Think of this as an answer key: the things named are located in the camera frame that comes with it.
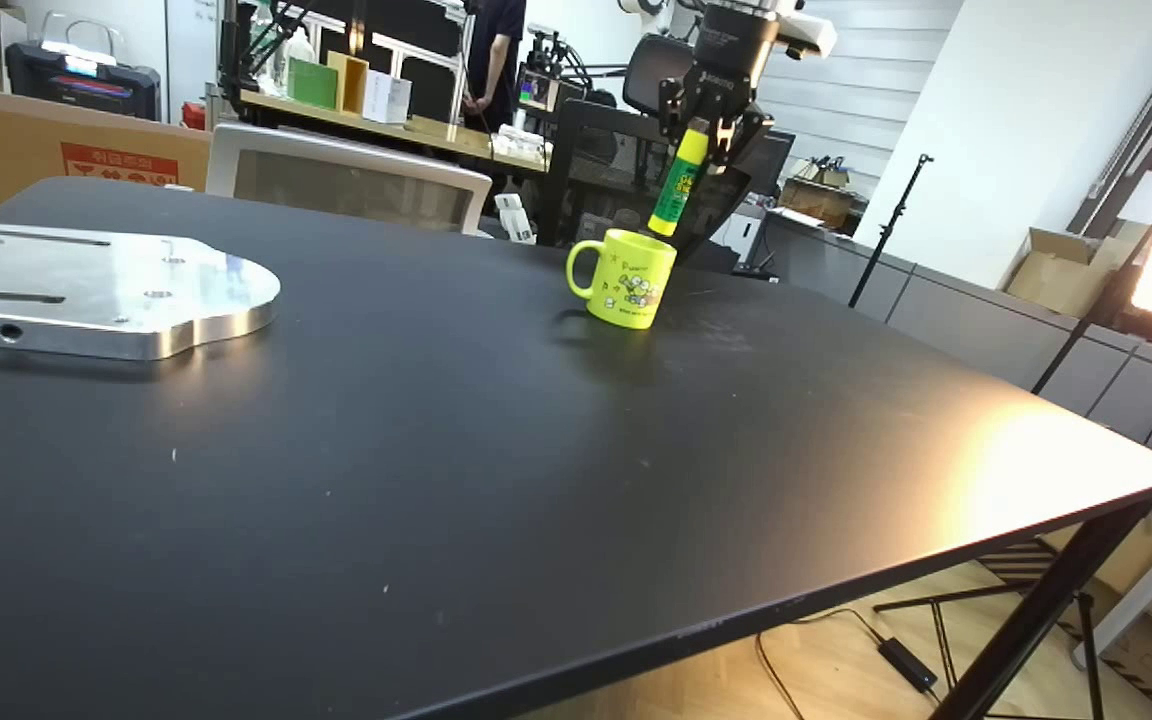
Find white framed mesh panel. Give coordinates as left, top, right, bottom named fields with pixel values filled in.
left=206, top=119, right=497, bottom=239

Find black headrest office chair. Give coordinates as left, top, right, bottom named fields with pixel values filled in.
left=619, top=33, right=708, bottom=129

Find black power adapter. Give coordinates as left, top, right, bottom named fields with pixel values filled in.
left=872, top=636, right=940, bottom=696

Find green board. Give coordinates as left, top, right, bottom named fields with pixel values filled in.
left=284, top=52, right=343, bottom=116

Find thin black stand pole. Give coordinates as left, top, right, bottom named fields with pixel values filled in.
left=845, top=149, right=940, bottom=312

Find black case white label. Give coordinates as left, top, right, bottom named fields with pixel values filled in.
left=4, top=41, right=164, bottom=122

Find black table leg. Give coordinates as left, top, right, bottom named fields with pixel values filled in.
left=927, top=494, right=1152, bottom=720

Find yellow printed mug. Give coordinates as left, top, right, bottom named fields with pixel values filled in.
left=559, top=223, right=683, bottom=337

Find yellow green glue stick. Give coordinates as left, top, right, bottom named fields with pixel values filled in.
left=645, top=122, right=718, bottom=244

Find grey low cabinets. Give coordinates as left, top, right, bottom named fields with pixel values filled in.
left=749, top=206, right=1152, bottom=464

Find white box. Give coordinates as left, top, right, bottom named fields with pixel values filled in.
left=366, top=68, right=416, bottom=129

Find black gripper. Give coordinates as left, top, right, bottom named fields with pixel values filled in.
left=672, top=5, right=789, bottom=182

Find brown red-label cardboard box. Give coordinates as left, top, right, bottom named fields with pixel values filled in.
left=0, top=79, right=211, bottom=223

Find open brown cardboard box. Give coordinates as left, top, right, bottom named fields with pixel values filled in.
left=1000, top=223, right=1133, bottom=322

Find wooden background desk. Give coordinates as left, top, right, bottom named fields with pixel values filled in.
left=235, top=88, right=555, bottom=174

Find silver metal mounting plate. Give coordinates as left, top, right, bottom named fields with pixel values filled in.
left=0, top=216, right=284, bottom=369

